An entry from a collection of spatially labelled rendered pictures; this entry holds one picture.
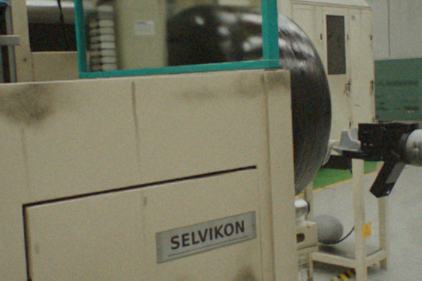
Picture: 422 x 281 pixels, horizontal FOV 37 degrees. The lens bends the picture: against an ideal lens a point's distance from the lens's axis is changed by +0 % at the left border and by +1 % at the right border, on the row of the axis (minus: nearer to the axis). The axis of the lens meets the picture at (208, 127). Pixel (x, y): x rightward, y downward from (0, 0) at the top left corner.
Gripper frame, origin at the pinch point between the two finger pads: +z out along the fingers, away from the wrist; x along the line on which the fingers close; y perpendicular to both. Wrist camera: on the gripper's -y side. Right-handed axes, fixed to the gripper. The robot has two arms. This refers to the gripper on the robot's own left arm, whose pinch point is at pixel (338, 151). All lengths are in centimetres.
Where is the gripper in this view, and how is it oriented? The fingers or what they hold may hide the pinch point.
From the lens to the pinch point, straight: 148.5
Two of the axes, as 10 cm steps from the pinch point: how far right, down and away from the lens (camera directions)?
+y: -0.5, -10.0, -0.8
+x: -7.9, 0.9, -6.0
